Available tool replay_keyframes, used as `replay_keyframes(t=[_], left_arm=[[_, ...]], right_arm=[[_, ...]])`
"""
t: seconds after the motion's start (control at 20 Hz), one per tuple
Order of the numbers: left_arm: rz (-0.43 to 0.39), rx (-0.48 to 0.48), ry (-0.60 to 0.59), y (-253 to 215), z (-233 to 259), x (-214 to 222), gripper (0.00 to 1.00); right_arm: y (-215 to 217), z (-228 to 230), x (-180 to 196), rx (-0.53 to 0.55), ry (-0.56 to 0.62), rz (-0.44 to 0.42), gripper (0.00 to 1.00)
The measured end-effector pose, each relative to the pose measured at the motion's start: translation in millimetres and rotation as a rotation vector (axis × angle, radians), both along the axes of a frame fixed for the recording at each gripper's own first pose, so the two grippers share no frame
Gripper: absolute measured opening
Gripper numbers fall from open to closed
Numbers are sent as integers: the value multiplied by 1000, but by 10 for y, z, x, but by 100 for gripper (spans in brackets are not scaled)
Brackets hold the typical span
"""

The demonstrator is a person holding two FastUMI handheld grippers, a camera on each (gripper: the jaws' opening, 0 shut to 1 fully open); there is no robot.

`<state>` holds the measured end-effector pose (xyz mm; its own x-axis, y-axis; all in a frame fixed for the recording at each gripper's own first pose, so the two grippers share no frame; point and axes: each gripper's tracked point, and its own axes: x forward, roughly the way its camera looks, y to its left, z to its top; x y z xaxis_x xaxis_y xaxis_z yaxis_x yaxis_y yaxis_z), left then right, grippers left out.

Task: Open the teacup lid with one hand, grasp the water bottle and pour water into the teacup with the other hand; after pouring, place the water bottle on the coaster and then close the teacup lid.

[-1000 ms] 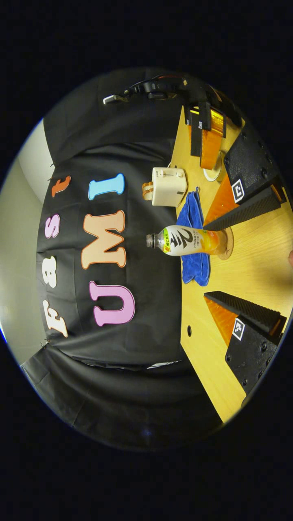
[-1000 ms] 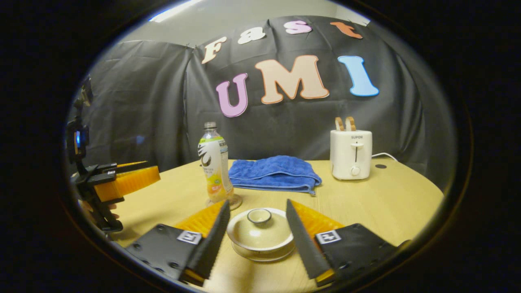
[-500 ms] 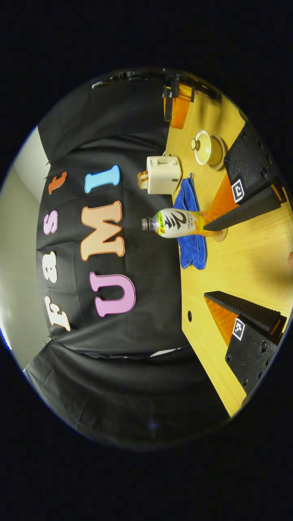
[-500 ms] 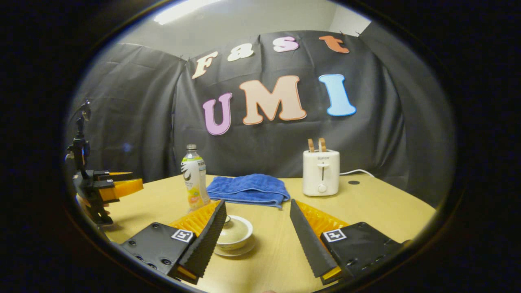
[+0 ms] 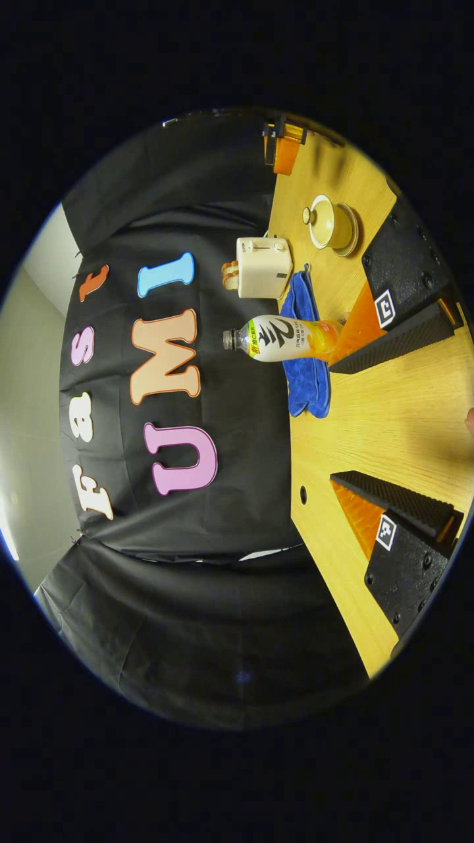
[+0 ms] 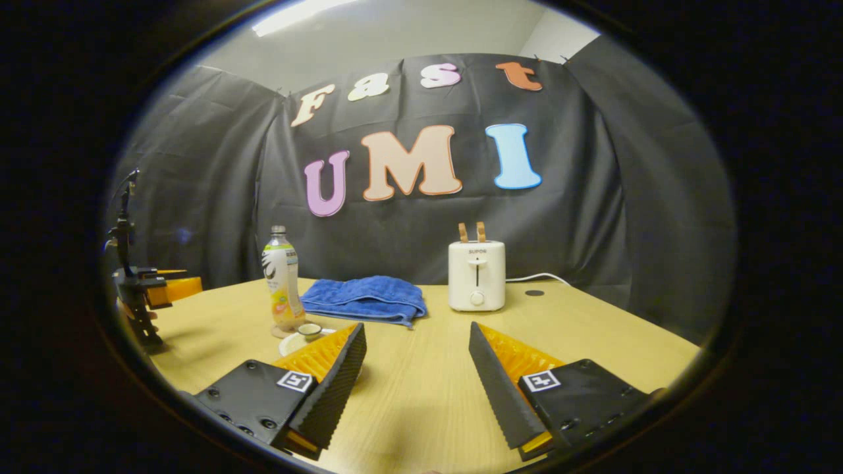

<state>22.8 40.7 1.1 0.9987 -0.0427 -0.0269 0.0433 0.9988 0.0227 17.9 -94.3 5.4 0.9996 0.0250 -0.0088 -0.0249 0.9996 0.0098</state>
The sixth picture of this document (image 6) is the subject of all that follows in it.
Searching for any clear plastic water bottle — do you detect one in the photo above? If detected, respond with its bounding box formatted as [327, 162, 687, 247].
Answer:
[262, 226, 306, 332]

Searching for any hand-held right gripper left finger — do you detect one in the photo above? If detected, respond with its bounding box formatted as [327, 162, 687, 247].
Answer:
[195, 323, 368, 461]

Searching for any cream ceramic teacup lid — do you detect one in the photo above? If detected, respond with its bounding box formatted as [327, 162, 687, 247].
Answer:
[279, 323, 337, 357]

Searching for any blue folded towel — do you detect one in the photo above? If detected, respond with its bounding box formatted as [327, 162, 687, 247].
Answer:
[301, 275, 427, 328]

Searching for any white toaster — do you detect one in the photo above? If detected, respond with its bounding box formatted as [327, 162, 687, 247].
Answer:
[449, 240, 506, 312]

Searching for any black tripod stand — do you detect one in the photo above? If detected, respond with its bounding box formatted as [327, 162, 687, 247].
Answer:
[105, 170, 141, 267]

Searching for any white toaster cable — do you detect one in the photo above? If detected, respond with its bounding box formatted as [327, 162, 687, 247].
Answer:
[505, 273, 572, 288]

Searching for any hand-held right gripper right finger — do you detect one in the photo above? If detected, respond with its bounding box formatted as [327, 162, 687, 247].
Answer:
[469, 321, 659, 461]

